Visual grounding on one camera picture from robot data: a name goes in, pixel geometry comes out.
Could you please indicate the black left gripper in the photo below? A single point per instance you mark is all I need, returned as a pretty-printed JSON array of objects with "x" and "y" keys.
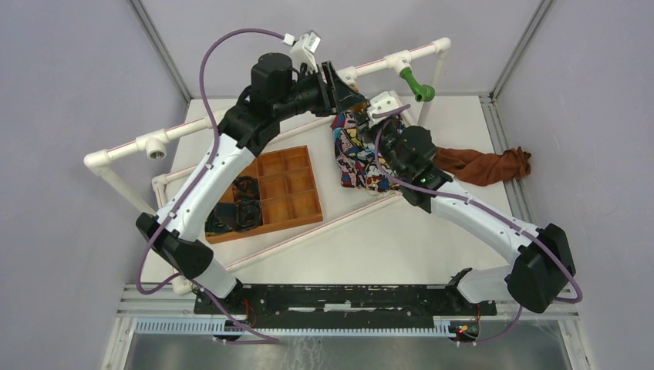
[{"x": 342, "y": 96}]

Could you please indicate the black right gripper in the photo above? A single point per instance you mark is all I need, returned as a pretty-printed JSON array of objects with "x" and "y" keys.
[{"x": 362, "y": 122}]

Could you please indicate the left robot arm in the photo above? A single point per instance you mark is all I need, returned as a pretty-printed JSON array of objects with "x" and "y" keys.
[{"x": 173, "y": 232}]

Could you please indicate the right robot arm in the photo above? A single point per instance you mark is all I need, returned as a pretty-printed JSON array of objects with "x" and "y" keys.
[{"x": 539, "y": 268}]

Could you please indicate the green plastic water faucet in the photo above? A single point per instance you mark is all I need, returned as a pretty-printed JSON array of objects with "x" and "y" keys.
[{"x": 423, "y": 93}]

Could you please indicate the comic print cloth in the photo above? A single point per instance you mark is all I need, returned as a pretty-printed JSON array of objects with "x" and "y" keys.
[{"x": 356, "y": 159}]

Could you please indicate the wooden compartment tray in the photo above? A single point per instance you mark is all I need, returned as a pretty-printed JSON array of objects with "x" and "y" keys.
[{"x": 288, "y": 194}]

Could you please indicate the brown cloth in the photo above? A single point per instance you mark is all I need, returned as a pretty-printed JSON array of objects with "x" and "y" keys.
[{"x": 484, "y": 169}]

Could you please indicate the dark patterned rolled cloth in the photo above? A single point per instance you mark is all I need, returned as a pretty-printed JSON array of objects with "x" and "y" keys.
[{"x": 239, "y": 217}]

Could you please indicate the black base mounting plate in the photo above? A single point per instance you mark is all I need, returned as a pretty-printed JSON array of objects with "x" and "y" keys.
[{"x": 319, "y": 306}]

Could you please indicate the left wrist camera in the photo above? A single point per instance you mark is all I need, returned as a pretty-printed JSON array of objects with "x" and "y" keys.
[{"x": 302, "y": 49}]

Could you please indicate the white slotted cable duct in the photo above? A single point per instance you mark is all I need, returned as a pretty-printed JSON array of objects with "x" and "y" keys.
[{"x": 218, "y": 326}]

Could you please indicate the white pvc pipe frame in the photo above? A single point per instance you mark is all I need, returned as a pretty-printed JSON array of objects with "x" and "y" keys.
[{"x": 100, "y": 162}]

